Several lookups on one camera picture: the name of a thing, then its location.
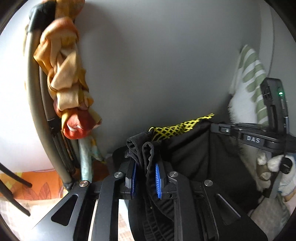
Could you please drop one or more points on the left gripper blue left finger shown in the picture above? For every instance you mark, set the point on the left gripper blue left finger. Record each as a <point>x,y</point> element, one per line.
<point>130,179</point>

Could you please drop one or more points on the folded metal stand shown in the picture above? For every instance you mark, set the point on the folded metal stand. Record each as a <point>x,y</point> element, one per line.
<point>62,152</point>

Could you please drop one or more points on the black sport pants yellow stripes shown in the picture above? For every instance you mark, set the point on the black sport pants yellow stripes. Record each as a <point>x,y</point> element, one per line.
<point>213,192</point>

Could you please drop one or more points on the right gloved hand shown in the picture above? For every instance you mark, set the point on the right gloved hand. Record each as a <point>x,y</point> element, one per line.
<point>276,175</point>

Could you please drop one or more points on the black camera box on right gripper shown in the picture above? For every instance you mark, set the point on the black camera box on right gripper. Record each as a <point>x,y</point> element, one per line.
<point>274,98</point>

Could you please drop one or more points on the knotted orange cloth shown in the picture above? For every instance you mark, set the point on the knotted orange cloth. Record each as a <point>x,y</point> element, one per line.
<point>57,55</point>

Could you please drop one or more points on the orange floral bed sheet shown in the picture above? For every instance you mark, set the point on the orange floral bed sheet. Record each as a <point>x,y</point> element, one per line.
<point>45,185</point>

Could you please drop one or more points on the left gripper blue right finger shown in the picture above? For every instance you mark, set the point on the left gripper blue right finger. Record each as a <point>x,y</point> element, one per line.
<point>164,187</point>

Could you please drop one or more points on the green white patterned pillow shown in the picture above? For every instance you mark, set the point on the green white patterned pillow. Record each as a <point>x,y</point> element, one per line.
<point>246,104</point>

